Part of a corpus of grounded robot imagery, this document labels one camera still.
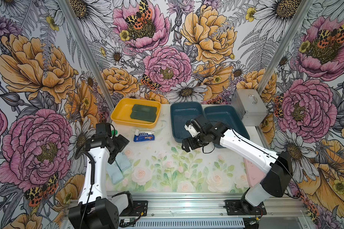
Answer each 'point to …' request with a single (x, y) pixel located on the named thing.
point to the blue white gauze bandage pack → (143, 136)
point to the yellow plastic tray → (122, 108)
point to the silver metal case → (251, 105)
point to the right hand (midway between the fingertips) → (191, 148)
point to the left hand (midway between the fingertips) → (122, 153)
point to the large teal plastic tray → (226, 113)
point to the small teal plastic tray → (180, 112)
